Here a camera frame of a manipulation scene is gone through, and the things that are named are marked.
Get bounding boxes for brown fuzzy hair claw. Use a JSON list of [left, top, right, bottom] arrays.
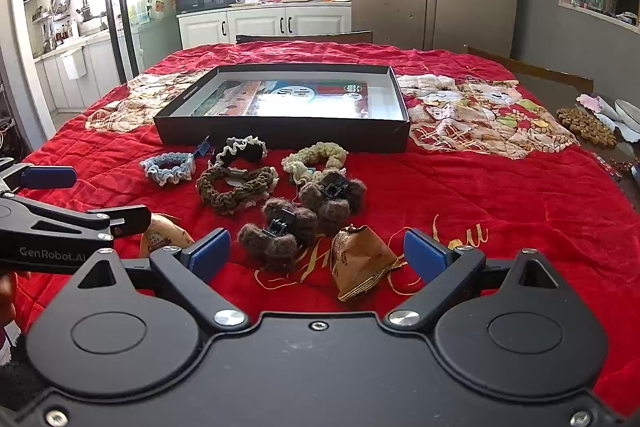
[[300, 168, 367, 236], [237, 197, 319, 271]]

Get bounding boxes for white hanging bin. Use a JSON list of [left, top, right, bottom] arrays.
[[60, 47, 88, 81]]

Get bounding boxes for black scrunchie with lace trim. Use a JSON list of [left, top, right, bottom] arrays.
[[209, 136, 268, 168]]

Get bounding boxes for brown knitted scrunchie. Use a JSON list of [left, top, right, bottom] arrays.
[[196, 165, 279, 216]]

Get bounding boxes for brown paper pyramid packet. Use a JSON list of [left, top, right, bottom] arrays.
[[331, 224, 408, 303], [139, 213, 196, 258]]

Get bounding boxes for red printed blanket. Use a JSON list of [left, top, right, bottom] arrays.
[[10, 41, 640, 408]]

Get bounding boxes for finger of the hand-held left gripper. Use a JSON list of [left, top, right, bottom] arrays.
[[0, 194, 152, 253], [0, 157, 79, 198]]

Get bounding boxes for blue binder clip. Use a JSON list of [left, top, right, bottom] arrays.
[[192, 137, 217, 159]]

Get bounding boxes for black cardboard box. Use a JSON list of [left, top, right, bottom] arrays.
[[153, 63, 411, 154]]

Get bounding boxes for wooden bead trivet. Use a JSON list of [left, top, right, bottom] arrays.
[[556, 106, 619, 149]]

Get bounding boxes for white cabinet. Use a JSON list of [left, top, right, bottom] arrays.
[[177, 2, 352, 50]]

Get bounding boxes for white kitchen counter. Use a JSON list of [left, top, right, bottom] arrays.
[[32, 29, 126, 112]]

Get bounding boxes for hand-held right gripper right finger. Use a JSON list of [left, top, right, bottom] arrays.
[[385, 229, 564, 331]]

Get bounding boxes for blue knitted scrunchie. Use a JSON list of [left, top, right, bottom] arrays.
[[139, 152, 195, 188]]

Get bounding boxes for white plate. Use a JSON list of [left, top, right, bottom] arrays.
[[614, 99, 640, 135]]

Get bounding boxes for pink cloth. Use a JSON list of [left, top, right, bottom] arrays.
[[576, 93, 608, 112]]

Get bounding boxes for cream knitted scrunchie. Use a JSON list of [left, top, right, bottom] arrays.
[[281, 142, 349, 185]]

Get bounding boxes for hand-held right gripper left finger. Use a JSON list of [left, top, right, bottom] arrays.
[[75, 228, 251, 331]]

